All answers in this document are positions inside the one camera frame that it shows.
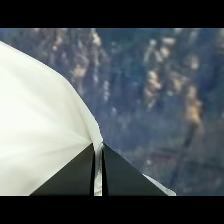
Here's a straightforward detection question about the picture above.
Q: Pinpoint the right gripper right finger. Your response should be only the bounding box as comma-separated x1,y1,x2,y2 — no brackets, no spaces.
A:
101,143,168,197

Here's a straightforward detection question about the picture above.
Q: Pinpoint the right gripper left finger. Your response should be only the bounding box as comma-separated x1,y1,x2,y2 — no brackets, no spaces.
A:
29,143,96,197

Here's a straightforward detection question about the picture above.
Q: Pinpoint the white garment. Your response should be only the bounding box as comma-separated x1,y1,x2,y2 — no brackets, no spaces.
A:
0,41,178,197

